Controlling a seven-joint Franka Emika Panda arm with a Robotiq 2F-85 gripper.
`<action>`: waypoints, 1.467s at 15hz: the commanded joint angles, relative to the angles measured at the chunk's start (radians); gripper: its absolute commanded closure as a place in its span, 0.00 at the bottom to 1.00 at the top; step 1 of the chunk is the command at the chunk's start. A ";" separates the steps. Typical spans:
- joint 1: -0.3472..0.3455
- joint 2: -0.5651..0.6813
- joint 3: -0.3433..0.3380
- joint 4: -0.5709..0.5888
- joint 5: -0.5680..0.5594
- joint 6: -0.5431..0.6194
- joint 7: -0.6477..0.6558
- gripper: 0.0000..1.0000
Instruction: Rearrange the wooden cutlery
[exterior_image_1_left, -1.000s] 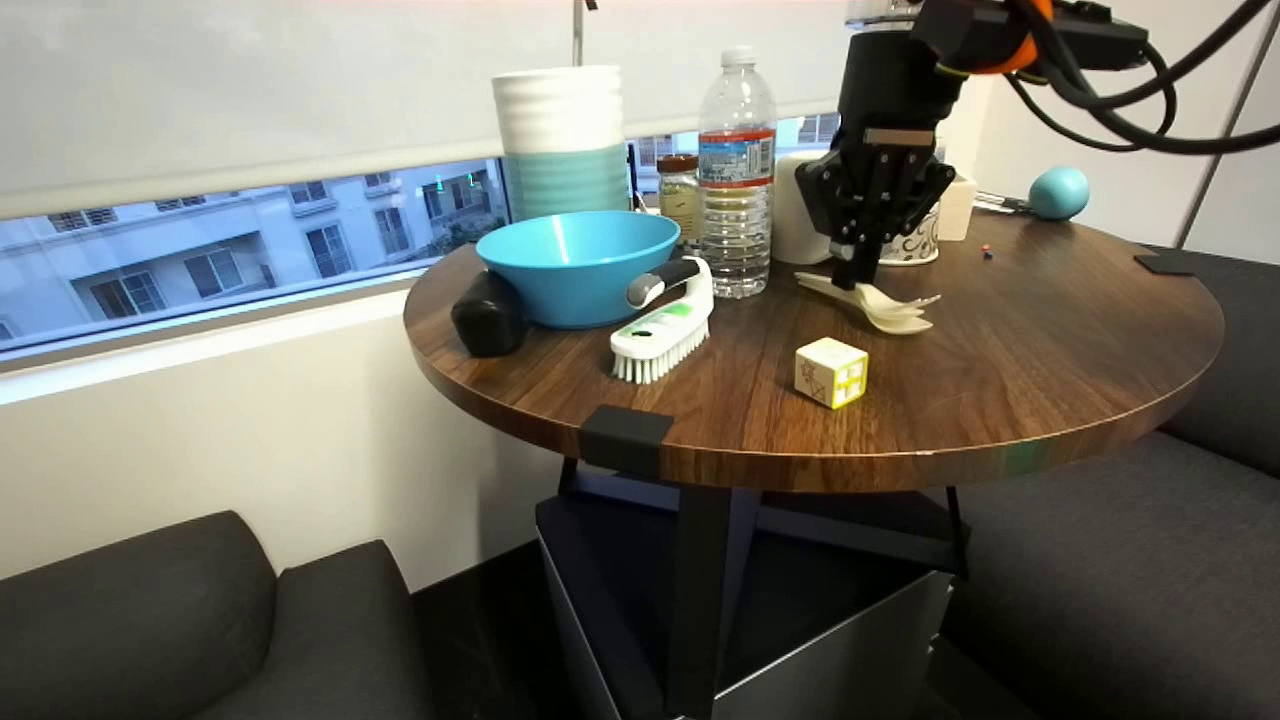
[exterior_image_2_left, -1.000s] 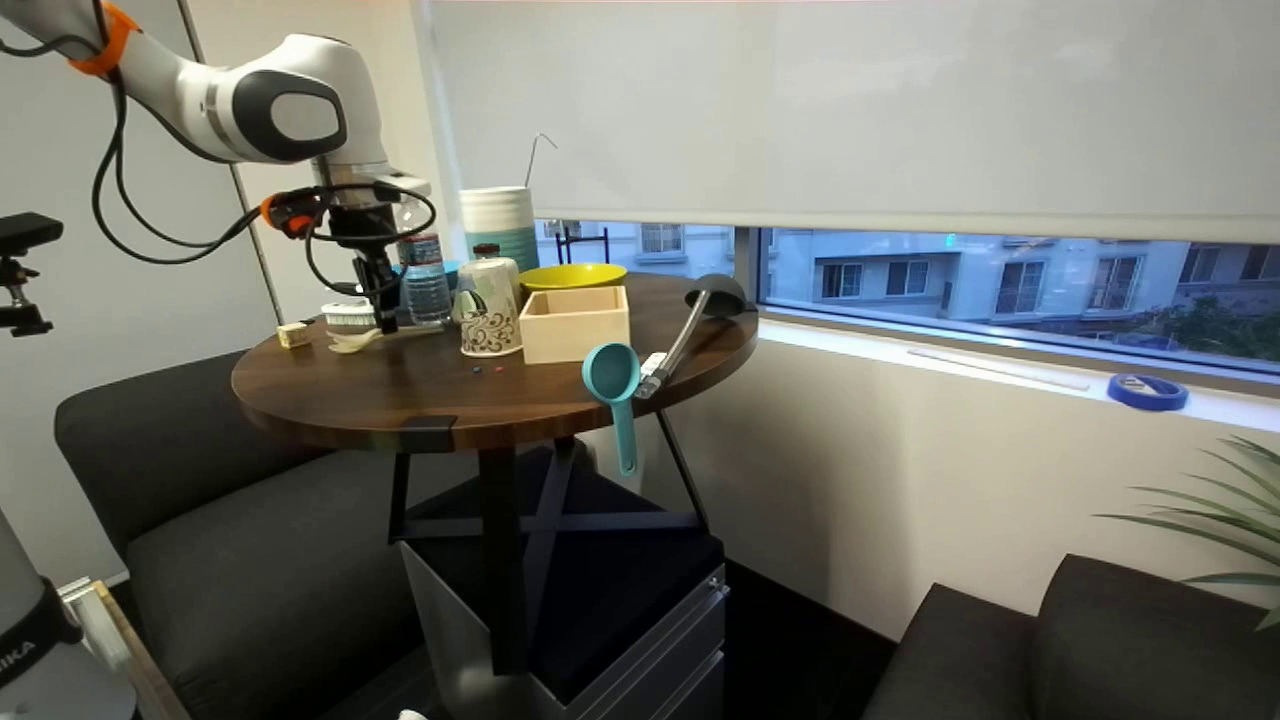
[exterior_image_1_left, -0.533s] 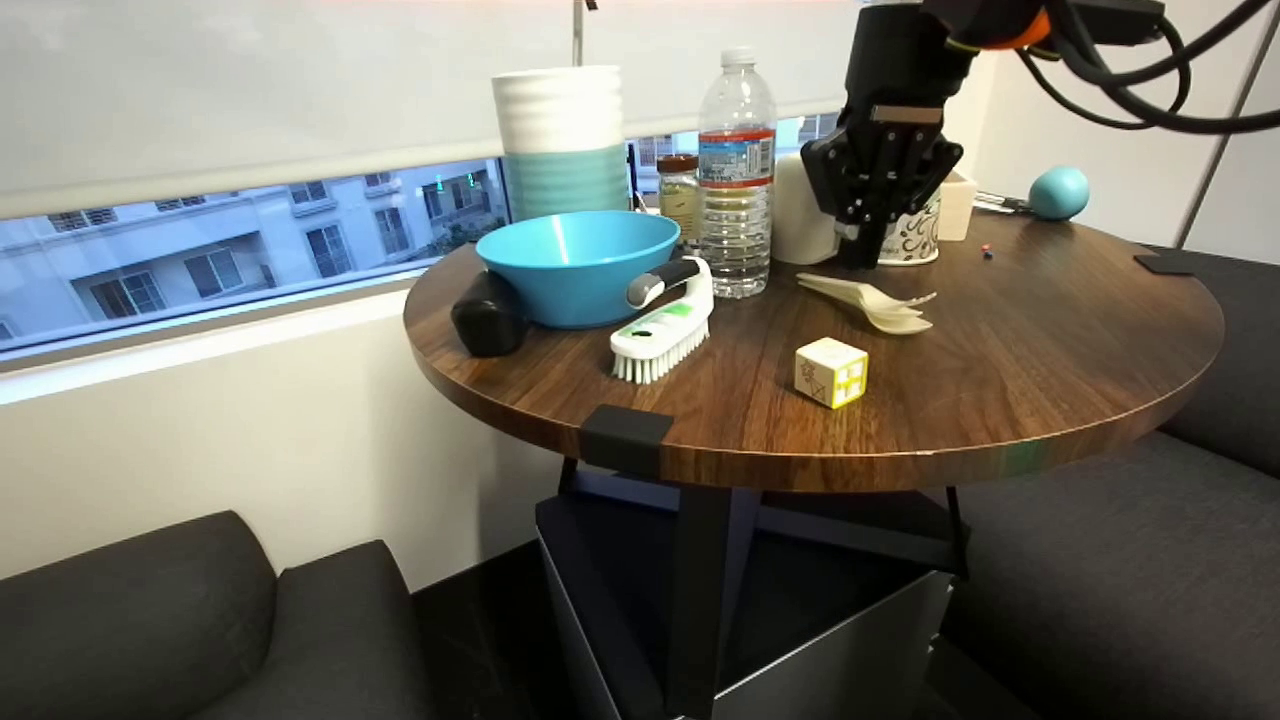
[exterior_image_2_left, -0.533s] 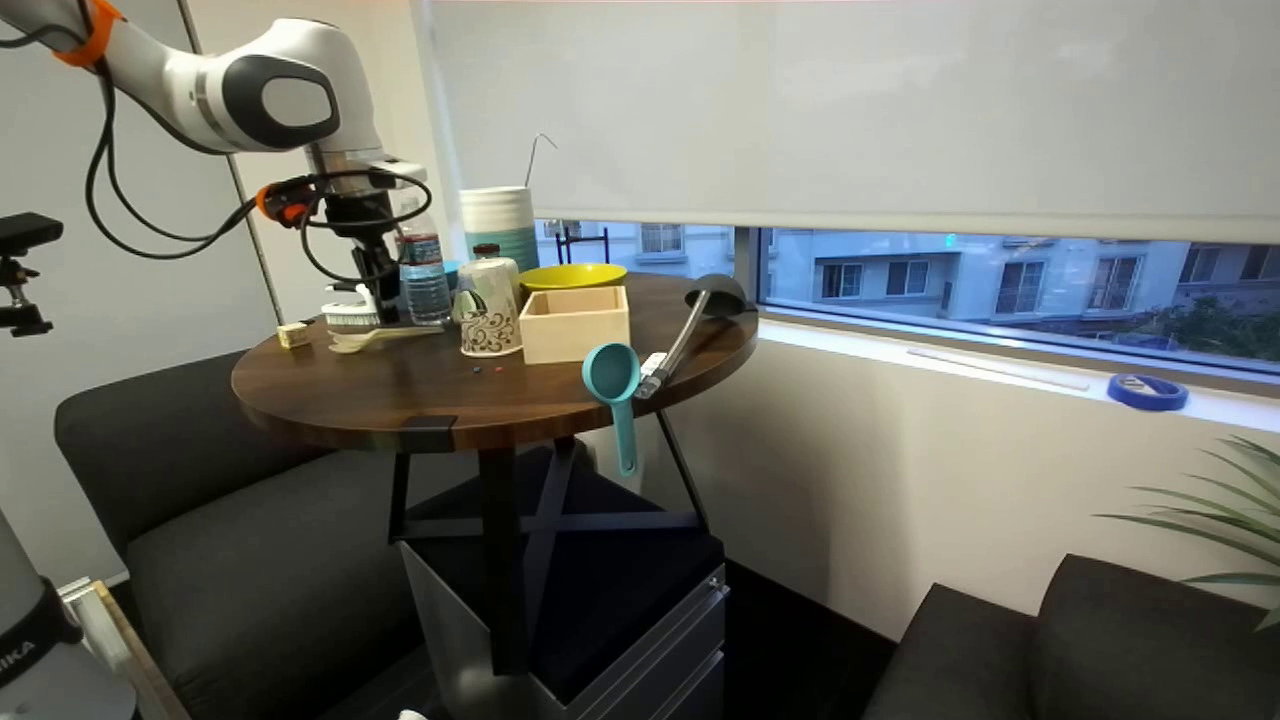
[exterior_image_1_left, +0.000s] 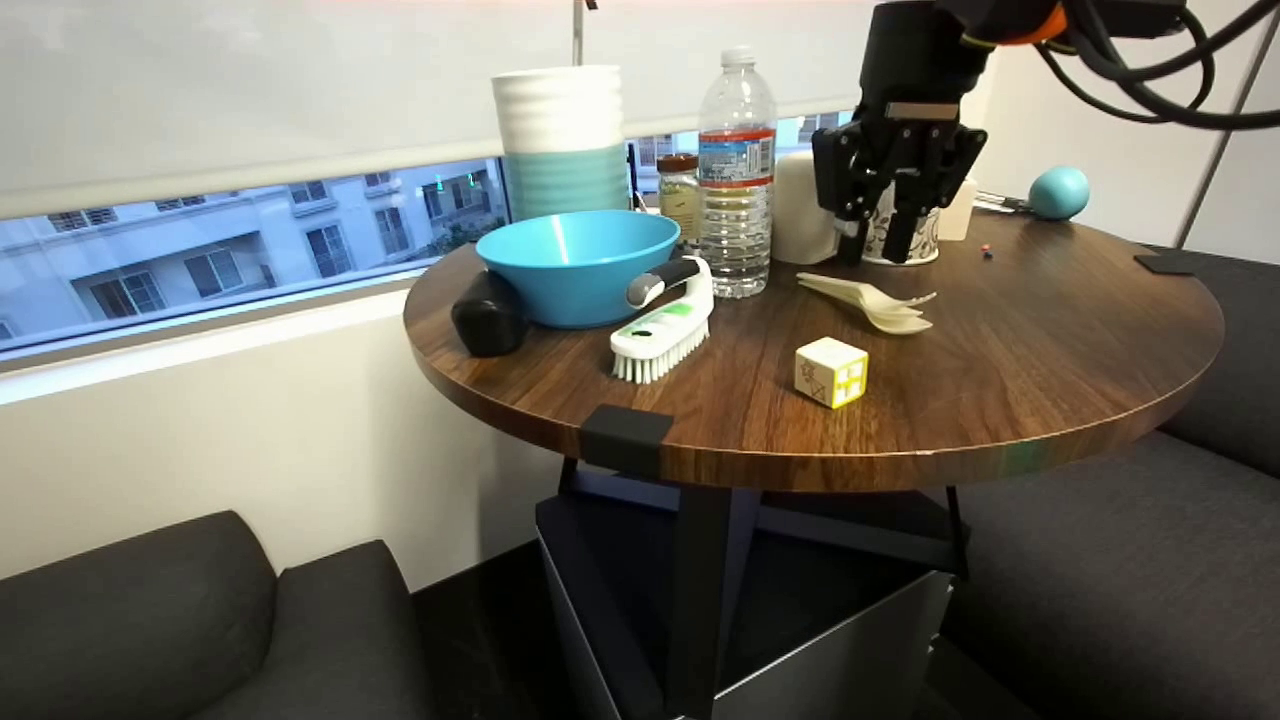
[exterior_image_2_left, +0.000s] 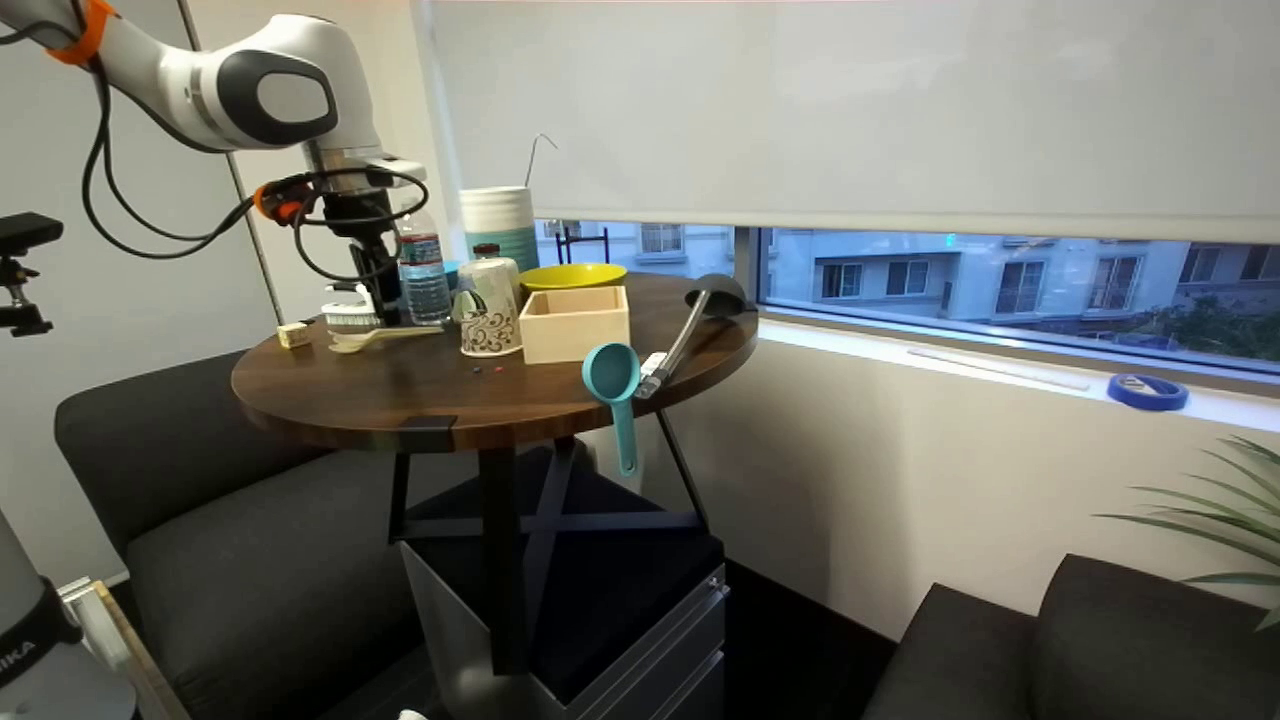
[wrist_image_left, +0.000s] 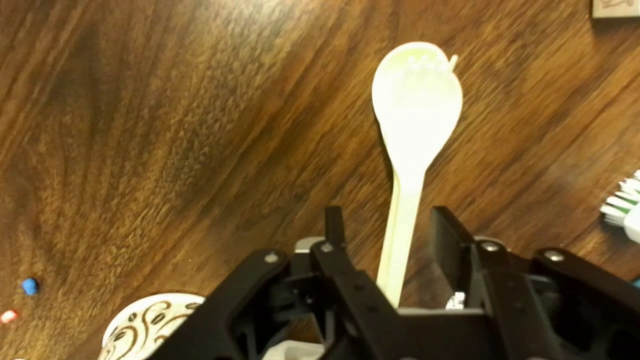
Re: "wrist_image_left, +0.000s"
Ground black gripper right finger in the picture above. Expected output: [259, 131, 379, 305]
[429, 204, 640, 360]

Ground small beige printed block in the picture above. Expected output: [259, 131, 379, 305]
[590, 0, 640, 21]

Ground white green-striped pack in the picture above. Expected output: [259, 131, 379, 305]
[599, 168, 640, 246]

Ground small blue bead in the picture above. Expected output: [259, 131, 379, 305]
[21, 275, 42, 298]

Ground white plastic spoon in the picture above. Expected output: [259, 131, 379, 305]
[371, 39, 467, 310]

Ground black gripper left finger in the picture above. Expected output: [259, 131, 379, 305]
[147, 204, 410, 360]

